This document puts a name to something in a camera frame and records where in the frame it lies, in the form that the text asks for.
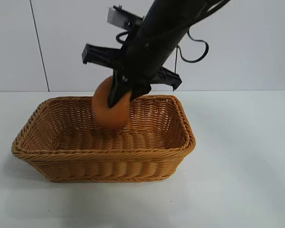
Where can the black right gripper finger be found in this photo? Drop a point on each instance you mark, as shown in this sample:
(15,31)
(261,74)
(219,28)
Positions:
(141,92)
(116,92)

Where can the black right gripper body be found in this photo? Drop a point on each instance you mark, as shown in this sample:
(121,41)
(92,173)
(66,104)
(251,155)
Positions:
(154,52)

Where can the orange fruit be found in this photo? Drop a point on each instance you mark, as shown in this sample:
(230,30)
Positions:
(114,116)

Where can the woven wicker basket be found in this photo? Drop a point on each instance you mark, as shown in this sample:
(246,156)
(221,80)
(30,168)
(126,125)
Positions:
(97,164)

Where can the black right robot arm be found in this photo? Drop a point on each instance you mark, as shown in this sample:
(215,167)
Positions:
(173,12)

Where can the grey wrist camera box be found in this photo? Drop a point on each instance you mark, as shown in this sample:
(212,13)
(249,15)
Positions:
(116,17)

